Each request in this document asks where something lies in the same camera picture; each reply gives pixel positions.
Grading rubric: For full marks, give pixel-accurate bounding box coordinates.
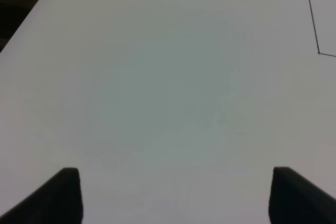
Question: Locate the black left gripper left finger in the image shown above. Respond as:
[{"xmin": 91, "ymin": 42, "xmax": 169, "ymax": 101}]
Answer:
[{"xmin": 1, "ymin": 167, "xmax": 83, "ymax": 223}]

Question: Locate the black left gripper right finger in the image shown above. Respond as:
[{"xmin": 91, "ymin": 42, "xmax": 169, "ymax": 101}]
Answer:
[{"xmin": 268, "ymin": 167, "xmax": 335, "ymax": 224}]

